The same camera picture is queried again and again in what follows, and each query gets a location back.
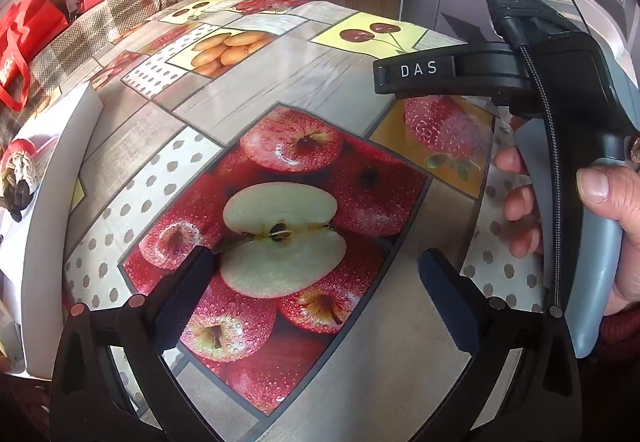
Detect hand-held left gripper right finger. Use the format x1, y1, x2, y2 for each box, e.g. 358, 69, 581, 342
418, 247, 585, 442

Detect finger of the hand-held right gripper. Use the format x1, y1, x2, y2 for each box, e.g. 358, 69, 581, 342
373, 50, 532, 99

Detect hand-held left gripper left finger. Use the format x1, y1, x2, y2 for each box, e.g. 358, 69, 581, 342
49, 246, 221, 442

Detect white foam board tray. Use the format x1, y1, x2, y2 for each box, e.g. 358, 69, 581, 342
0, 80, 104, 380

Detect person's right forearm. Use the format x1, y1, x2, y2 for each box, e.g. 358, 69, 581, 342
597, 308, 640, 364

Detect person's right hand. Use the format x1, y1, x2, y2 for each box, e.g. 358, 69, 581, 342
494, 137, 640, 319

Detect fruit print tablecloth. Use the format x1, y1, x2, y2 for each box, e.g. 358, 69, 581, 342
62, 0, 551, 442

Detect white and black crocheted toy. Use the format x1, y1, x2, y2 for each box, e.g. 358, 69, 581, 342
0, 138, 40, 223

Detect red tote bag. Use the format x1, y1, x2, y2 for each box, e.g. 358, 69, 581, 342
0, 0, 70, 111

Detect black braided cable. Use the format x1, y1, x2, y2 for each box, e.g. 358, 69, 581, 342
517, 44, 564, 311

